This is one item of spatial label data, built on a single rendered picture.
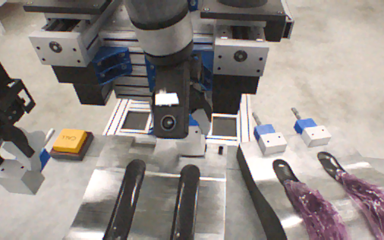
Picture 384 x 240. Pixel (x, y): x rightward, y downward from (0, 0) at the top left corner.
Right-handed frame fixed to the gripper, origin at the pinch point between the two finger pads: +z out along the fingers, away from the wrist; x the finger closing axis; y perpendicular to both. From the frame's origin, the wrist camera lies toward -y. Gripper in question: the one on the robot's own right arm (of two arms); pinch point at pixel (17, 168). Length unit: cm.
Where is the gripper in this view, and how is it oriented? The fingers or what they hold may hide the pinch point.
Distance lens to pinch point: 53.4
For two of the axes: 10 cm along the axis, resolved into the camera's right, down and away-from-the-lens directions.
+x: -9.9, -0.8, 0.8
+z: 0.0, 6.9, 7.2
